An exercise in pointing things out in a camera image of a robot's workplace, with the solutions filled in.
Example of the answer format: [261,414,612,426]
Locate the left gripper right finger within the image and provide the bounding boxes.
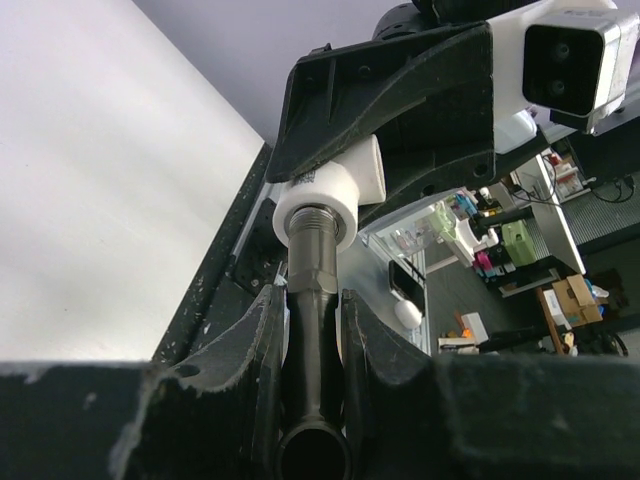
[341,290,639,479]

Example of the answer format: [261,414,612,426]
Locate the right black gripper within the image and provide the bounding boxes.
[266,1,525,225]

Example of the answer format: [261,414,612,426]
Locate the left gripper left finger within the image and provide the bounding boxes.
[1,286,284,479]

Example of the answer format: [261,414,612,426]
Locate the white elbow fitting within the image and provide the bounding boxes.
[272,135,387,252]

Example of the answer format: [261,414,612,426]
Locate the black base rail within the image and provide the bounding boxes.
[152,143,272,366]

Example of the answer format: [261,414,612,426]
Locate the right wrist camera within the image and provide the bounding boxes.
[487,1,639,154]

